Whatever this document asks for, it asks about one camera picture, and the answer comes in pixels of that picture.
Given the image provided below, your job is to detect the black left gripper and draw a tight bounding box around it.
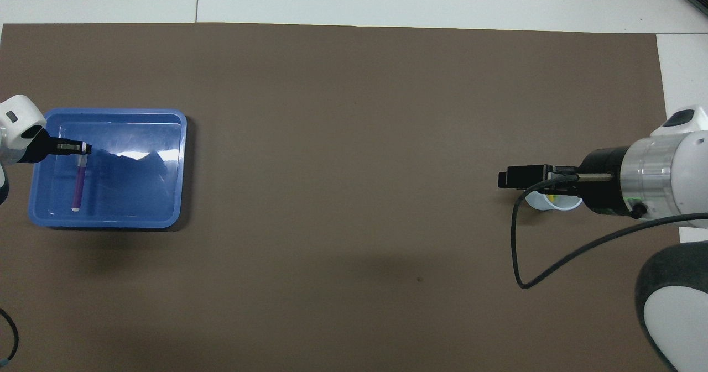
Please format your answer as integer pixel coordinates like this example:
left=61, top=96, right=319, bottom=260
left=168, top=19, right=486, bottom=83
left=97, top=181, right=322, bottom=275
left=19, top=128, right=92, bottom=164

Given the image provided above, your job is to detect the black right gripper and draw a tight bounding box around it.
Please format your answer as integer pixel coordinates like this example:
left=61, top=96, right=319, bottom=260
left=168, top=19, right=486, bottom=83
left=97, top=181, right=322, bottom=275
left=498, top=146, right=648, bottom=221

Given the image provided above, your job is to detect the purple highlighter pen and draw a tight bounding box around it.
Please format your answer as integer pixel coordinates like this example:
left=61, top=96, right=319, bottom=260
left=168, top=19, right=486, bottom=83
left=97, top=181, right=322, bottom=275
left=72, top=155, right=89, bottom=212

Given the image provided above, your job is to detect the translucent plastic cup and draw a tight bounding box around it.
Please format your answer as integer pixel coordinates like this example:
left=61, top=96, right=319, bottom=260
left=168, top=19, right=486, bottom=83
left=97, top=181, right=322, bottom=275
left=523, top=188, right=584, bottom=212

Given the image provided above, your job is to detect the blue plastic tray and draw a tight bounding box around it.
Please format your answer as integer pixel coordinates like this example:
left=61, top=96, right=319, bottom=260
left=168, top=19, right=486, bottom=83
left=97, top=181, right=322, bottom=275
left=28, top=108, right=188, bottom=229

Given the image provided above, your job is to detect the brown table mat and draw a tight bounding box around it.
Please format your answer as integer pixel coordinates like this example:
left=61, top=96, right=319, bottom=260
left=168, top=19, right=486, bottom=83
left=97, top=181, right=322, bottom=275
left=0, top=23, right=696, bottom=372

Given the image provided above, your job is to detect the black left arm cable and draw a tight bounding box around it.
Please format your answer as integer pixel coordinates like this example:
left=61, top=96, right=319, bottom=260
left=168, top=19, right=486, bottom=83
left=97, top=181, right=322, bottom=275
left=0, top=308, right=19, bottom=364

